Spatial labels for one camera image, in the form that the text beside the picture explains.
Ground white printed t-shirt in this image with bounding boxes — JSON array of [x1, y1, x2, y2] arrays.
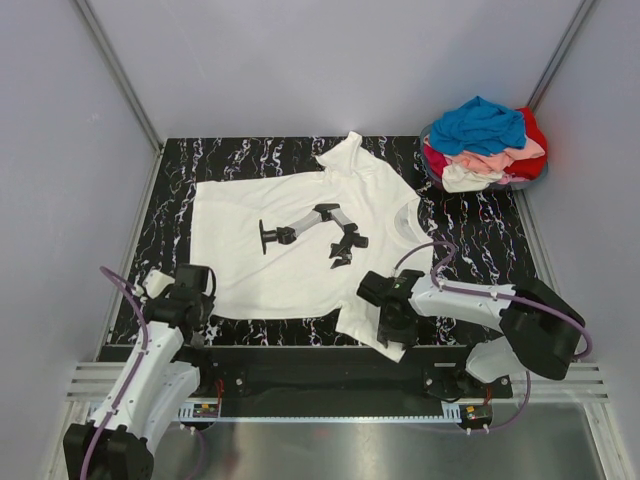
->
[[189, 132, 433, 362]]

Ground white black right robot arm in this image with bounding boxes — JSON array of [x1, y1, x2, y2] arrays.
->
[[357, 269, 586, 403]]

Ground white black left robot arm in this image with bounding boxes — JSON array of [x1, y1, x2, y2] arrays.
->
[[63, 264, 224, 479]]

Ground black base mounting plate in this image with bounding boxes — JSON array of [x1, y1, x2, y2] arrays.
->
[[175, 346, 513, 409]]

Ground cream t-shirt in basket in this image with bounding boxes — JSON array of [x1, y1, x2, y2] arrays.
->
[[441, 164, 503, 193]]

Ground magenta t-shirt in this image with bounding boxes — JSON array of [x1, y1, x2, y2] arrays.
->
[[423, 143, 449, 178]]

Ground pink t-shirt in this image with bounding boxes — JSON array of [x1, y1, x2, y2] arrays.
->
[[445, 146, 526, 181]]

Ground grey laundry basket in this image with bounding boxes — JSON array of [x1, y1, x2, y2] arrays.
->
[[420, 150, 549, 192]]

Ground red t-shirt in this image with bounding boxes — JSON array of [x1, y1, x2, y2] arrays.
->
[[505, 107, 548, 180]]

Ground blue t-shirt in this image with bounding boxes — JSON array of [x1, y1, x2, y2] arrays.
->
[[429, 96, 526, 156]]

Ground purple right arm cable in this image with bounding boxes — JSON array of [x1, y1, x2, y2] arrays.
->
[[389, 240, 596, 434]]

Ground white slotted cable duct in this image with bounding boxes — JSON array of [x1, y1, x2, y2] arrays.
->
[[87, 399, 467, 424]]

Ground aluminium frame post left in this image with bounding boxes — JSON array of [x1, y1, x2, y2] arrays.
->
[[71, 0, 164, 155]]

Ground aluminium frame post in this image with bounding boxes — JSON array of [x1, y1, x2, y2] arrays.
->
[[527, 0, 600, 112], [71, 0, 164, 155]]

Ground aluminium frame post right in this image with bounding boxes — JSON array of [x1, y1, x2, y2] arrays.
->
[[527, 0, 600, 112]]

